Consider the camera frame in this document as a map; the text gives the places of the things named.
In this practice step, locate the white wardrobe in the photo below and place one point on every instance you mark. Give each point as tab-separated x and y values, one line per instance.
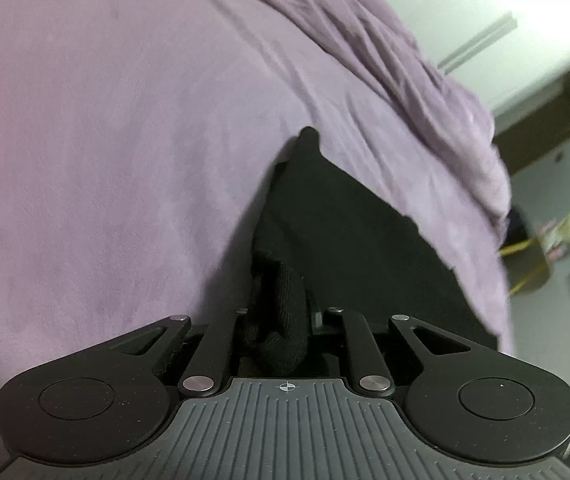
465	20

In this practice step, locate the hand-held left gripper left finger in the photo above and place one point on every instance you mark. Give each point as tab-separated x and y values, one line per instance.
217	345

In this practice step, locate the black long-sleeve shirt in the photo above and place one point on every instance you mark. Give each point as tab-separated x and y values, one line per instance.
355	240

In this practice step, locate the yellow-legged side table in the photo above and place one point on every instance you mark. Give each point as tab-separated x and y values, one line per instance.
532	265

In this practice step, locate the flower bouquet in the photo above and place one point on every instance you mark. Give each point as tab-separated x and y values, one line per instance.
567	227

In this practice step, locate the dark clothes pile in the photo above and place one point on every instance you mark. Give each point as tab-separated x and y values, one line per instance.
515	225

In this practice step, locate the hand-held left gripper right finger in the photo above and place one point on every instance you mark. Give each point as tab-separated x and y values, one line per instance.
355	345

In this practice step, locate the purple fleece blanket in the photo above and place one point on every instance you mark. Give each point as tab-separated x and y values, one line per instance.
115	135

